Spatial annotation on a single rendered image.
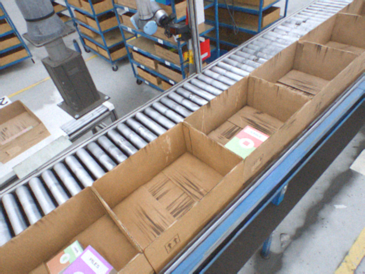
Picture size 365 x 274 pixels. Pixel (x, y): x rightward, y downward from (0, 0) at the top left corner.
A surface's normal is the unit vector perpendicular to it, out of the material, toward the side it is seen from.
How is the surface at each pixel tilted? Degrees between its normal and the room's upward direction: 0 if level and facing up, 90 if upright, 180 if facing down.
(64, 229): 89
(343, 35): 89
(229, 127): 0
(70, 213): 90
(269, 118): 0
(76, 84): 90
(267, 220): 0
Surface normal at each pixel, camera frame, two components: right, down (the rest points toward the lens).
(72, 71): 0.73, 0.40
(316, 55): -0.73, 0.54
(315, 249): -0.14, -0.70
